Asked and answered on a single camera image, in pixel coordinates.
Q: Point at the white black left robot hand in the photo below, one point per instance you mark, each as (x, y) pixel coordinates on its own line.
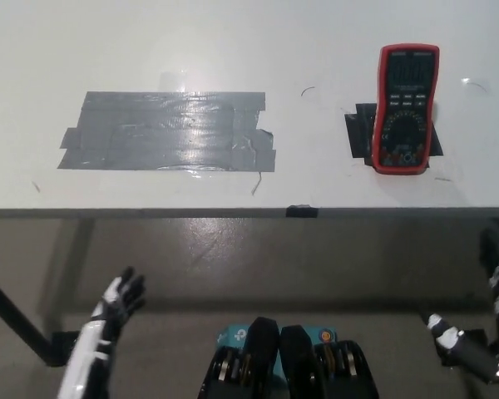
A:
(87, 353)

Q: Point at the red black digital multimeter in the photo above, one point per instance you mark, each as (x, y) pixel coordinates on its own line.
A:
(403, 133)

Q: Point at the black table leg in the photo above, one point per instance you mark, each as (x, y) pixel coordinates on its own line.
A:
(16, 320)

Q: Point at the small black tape strip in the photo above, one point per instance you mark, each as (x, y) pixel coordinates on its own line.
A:
(302, 212)

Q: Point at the black tape patch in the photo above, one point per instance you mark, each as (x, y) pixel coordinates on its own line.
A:
(357, 133)

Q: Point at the grey duct tape patch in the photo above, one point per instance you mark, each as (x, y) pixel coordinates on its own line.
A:
(166, 133)

